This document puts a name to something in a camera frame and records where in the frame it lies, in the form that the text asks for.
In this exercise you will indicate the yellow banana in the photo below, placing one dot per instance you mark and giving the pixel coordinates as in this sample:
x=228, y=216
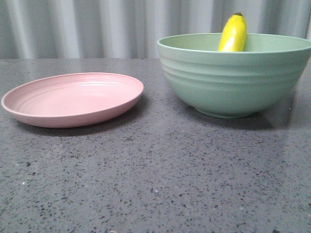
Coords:
x=234, y=34

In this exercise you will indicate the green bowl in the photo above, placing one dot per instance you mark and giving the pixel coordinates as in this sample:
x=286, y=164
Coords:
x=232, y=84

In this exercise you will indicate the pink plate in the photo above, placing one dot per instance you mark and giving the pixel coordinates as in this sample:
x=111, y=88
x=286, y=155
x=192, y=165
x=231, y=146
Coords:
x=73, y=100

